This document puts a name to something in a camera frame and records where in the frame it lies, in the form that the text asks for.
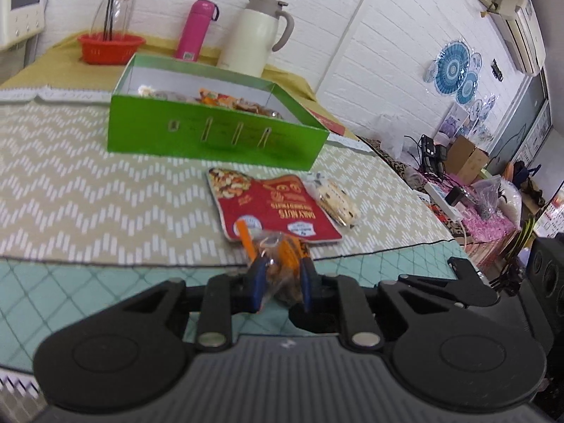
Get pink floral cloth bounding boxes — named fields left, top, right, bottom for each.
left=434, top=184, right=517, bottom=252

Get cream thermos jug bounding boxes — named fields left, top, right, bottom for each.
left=217, top=0, right=295, bottom=78

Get clear glass pitcher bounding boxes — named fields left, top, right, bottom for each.
left=90, top=0, right=138, bottom=38

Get red flat box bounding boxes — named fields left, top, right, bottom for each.
left=307, top=107, right=348, bottom=136

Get black sticks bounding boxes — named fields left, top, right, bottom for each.
left=103, top=0, right=118, bottom=39

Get white power strip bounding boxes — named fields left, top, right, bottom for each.
left=422, top=182, right=464, bottom=222

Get white plastic bag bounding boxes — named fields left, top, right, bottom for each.
left=498, top=180, right=524, bottom=226

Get pink thermos bottle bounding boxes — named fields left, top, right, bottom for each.
left=174, top=0, right=220, bottom=61

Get beige chevron mat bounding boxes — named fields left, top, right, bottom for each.
left=0, top=89, right=455, bottom=270

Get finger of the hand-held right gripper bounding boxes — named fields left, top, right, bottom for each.
left=447, top=256, right=501, bottom=306
left=397, top=273, right=468, bottom=308

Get clear cracker packet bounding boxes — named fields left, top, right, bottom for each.
left=305, top=174, right=363, bottom=231

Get clear plastic bag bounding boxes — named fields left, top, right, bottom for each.
left=374, top=114, right=408, bottom=153

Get brown cardboard box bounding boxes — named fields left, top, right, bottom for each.
left=444, top=135, right=491, bottom=182

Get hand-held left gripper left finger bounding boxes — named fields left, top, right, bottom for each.
left=118, top=258, right=270, bottom=347

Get small clear orange snack packet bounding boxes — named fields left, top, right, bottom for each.
left=235, top=219, right=311, bottom=306

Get green cardboard box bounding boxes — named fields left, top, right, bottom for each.
left=107, top=52, right=331, bottom=172

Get grey plastic bag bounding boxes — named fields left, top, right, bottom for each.
left=471, top=176, right=504, bottom=221

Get red plastic basket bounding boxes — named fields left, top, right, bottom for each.
left=78, top=32, right=147, bottom=65

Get large blue patterned wall plate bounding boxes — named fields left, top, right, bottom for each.
left=434, top=41, right=471, bottom=96

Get white wall control panel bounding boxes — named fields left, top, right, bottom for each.
left=0, top=0, right=47, bottom=50

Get red nuts packet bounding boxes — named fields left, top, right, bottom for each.
left=206, top=166, right=344, bottom=245

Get teal quilted cloth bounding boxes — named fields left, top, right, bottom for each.
left=0, top=244, right=482, bottom=373

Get small blue patterned wall plate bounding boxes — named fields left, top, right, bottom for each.
left=455, top=70, right=479, bottom=106

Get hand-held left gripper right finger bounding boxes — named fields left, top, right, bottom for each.
left=288, top=258, right=451, bottom=349

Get white air conditioner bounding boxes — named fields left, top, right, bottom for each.
left=487, top=0, right=548, bottom=76

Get yellow tablecloth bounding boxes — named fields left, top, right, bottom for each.
left=0, top=30, right=319, bottom=103

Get wall poster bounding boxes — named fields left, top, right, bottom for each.
left=443, top=106, right=468, bottom=138

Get black electronic gadget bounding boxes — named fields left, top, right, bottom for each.
left=418, top=136, right=449, bottom=165

